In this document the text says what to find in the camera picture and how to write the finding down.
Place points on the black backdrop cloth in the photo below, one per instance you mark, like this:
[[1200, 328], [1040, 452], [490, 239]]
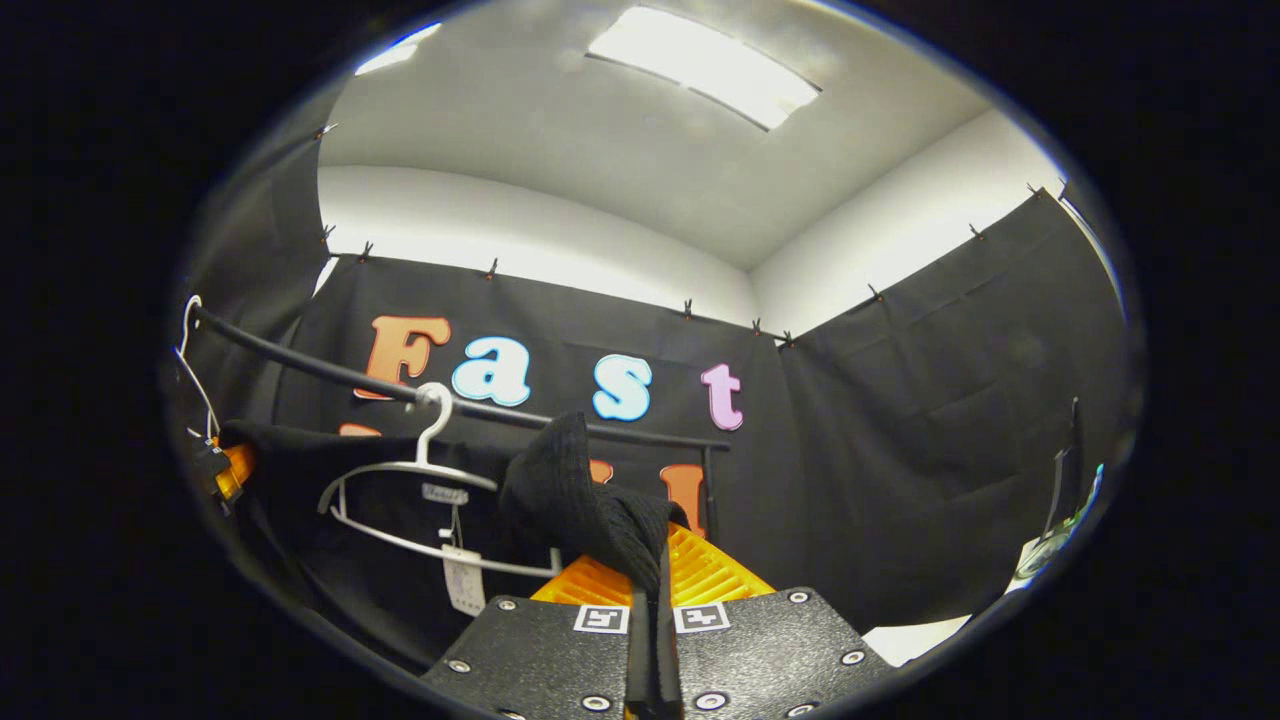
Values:
[[900, 450]]

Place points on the dark equipment stand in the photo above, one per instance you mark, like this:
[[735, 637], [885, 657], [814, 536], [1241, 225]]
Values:
[[1060, 490]]

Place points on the black clothes rack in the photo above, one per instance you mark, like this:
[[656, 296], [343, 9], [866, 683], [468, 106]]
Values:
[[300, 358]]

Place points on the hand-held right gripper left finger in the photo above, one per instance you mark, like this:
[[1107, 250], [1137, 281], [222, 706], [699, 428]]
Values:
[[540, 660]]

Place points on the white plastic hanger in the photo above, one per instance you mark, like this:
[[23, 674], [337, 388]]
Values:
[[415, 466], [194, 385]]

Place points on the white hang tag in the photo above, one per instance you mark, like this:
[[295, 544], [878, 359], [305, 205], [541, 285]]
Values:
[[465, 585]]

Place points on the black jacket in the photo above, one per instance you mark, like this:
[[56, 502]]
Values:
[[570, 490]]

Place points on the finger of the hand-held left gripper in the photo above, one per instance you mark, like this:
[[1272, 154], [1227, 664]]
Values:
[[238, 470]]

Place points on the ceiling light panel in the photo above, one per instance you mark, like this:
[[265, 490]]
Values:
[[700, 65], [400, 50]]

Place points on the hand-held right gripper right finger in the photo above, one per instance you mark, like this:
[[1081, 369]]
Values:
[[770, 650]]

